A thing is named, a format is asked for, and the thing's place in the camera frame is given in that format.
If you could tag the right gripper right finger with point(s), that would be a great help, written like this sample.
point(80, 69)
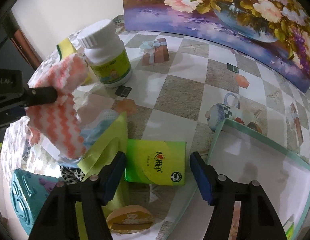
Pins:
point(258, 218)

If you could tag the round gold tin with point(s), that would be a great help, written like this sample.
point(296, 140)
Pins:
point(130, 219)

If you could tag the flower painting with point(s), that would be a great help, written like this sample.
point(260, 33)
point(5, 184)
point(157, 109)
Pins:
point(274, 32)

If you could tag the teal plastic box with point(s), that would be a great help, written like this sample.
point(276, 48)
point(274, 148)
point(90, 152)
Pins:
point(28, 192)

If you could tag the white pill bottle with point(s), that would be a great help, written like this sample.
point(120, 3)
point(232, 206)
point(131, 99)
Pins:
point(105, 53)

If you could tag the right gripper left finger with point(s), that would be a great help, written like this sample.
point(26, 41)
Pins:
point(57, 218)

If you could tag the yellow green sponge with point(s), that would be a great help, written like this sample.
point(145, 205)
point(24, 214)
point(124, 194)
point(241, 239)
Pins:
point(65, 48)

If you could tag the checkered printed table cover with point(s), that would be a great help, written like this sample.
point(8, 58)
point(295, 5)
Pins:
point(182, 85)

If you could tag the lime green cloth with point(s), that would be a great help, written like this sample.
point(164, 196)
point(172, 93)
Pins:
point(102, 152)

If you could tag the leopard print scrunchie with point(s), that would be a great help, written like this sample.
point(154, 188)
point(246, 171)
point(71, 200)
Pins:
point(72, 175)

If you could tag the white tray teal rim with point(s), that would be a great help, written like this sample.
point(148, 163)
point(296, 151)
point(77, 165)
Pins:
point(243, 154)

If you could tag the blue face mask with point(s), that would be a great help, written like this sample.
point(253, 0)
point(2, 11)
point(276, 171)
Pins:
point(88, 135)

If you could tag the green tissue pack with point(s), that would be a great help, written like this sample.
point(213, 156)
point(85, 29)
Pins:
point(156, 162)

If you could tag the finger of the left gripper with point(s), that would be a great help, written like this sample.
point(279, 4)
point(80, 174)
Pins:
point(40, 96)

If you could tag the pink white striped cloth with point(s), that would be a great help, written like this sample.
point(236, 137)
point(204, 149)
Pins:
point(58, 121)

